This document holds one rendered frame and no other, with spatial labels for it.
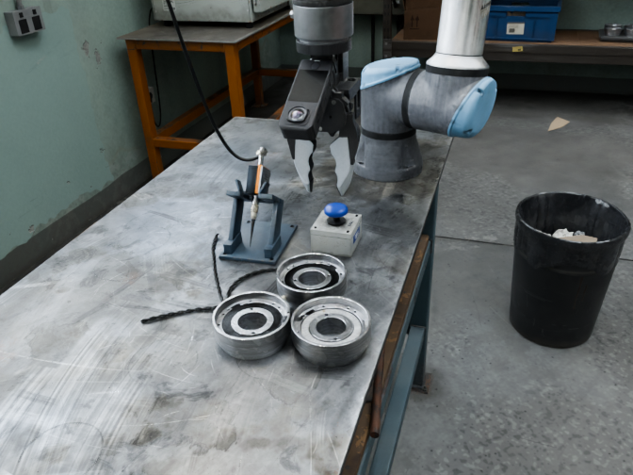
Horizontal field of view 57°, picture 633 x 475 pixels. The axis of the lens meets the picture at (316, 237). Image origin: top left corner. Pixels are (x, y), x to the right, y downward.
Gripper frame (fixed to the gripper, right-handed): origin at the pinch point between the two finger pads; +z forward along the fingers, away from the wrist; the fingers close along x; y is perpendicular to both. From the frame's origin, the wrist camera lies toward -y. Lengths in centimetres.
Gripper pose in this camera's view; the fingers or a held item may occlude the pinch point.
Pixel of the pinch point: (324, 187)
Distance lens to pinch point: 83.0
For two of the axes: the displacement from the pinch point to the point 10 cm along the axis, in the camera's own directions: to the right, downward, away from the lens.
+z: 0.4, 8.6, 5.1
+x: -9.5, -1.2, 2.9
